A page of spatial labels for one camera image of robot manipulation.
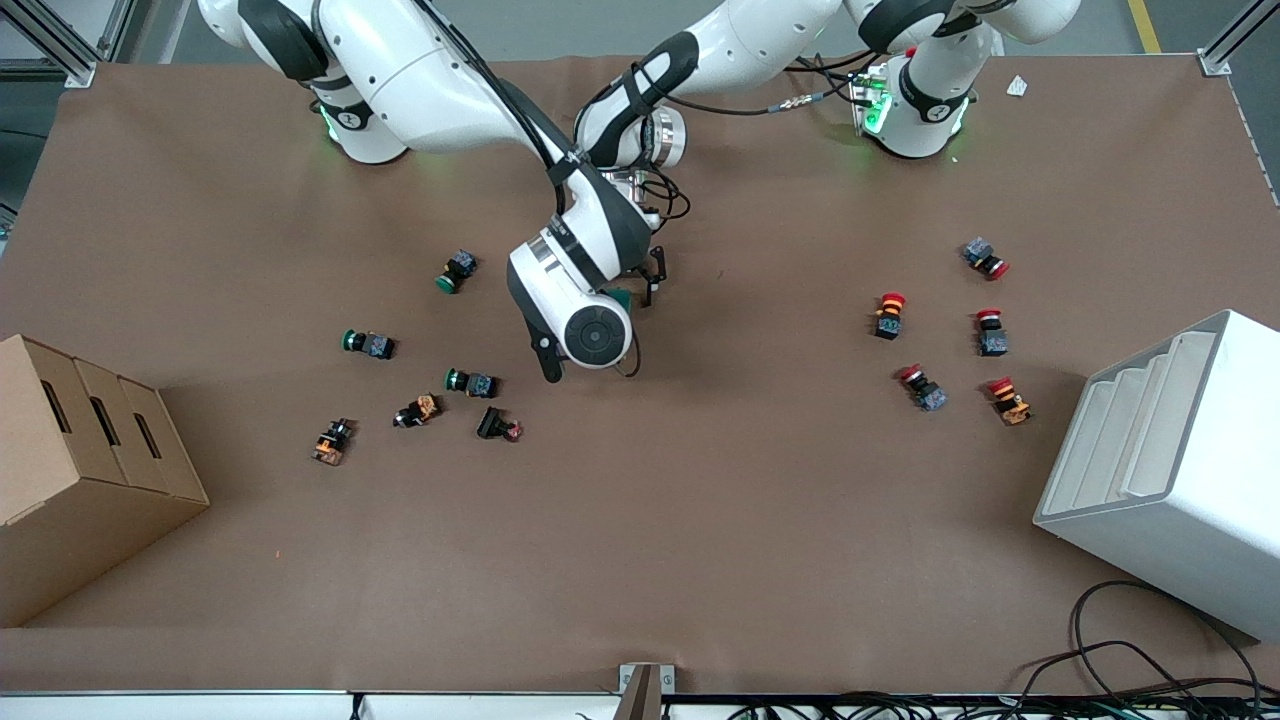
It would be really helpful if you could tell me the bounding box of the brown paper table cover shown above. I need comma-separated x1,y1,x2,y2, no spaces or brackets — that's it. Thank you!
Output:
0,52,1280,693

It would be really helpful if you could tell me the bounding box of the black switch block red tip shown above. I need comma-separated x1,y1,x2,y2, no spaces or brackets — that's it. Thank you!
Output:
475,405,524,443

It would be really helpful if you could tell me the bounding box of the black left base cable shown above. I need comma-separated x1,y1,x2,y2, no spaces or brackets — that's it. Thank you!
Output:
790,52,866,103

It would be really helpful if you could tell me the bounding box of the black cable bundle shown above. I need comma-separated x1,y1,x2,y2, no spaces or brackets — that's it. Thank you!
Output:
725,690,1280,720

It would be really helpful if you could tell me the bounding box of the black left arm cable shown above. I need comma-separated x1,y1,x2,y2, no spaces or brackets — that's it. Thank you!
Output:
640,60,863,223

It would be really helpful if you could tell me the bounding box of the grey metal bracket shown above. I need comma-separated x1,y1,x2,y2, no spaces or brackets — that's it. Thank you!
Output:
612,662,677,720

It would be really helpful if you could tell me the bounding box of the aluminium frame profile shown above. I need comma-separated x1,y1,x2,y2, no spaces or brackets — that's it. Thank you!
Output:
1200,0,1280,79
0,0,161,86

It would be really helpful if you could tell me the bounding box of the black looped cable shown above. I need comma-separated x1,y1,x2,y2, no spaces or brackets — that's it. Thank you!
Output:
1020,578,1280,720

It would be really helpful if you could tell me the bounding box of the white stepped plastic rack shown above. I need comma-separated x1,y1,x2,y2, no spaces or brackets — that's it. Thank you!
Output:
1032,308,1280,643

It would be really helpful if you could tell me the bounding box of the black push button orange body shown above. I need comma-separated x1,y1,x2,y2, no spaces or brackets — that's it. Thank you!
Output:
392,393,443,430
311,417,356,467

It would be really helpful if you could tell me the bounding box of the brown cardboard box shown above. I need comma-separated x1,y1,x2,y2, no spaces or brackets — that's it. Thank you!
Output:
0,333,211,629

